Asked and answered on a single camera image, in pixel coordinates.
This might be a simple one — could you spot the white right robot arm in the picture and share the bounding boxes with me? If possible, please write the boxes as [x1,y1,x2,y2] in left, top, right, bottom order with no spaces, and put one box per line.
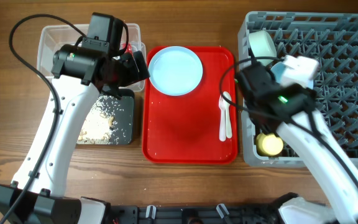
[234,63,358,223]

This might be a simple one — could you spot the grey dishwasher rack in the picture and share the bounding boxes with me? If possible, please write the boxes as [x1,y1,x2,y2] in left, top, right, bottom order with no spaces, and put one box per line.
[237,11,358,168]

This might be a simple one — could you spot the white plastic fork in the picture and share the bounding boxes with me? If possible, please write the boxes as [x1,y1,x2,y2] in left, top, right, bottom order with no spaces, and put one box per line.
[218,95,226,142]

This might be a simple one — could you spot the clear plastic bin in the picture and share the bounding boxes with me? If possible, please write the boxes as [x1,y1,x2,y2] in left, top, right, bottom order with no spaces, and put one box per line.
[37,23,146,81]

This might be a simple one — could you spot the green bowl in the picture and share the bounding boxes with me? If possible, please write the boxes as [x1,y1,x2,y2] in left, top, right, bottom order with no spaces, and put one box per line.
[249,30,277,57]

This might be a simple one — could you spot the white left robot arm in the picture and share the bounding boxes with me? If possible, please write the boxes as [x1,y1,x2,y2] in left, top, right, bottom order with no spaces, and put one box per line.
[0,12,150,223]

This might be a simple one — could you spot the rice and mushroom leftovers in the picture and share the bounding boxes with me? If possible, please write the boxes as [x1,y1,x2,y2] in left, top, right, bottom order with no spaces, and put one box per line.
[77,95,133,145]

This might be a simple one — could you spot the black waste bin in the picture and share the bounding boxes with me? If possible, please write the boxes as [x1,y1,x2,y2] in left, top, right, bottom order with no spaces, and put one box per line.
[76,88,135,146]

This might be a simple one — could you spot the red plastic tray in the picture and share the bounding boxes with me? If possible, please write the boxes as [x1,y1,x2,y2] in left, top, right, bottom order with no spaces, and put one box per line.
[142,46,238,165]

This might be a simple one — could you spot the black mounting rail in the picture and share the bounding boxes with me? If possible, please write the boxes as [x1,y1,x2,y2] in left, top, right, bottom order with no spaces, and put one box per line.
[106,204,280,224]

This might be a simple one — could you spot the yellow plastic cup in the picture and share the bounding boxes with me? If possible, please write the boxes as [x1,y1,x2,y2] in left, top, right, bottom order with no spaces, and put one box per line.
[255,133,284,156]

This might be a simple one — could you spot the red snack wrapper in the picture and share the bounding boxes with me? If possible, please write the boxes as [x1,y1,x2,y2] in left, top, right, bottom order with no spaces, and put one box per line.
[126,44,132,54]

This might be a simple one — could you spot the large light blue plate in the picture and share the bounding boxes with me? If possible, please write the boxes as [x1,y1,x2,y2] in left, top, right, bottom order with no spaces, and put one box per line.
[149,46,203,96]

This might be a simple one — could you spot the white plastic spoon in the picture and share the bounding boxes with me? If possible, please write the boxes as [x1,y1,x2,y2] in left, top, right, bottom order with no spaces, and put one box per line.
[223,100,232,139]

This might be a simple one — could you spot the small light blue bowl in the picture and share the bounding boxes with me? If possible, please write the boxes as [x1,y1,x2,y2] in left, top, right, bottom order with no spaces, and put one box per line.
[270,62,314,89]

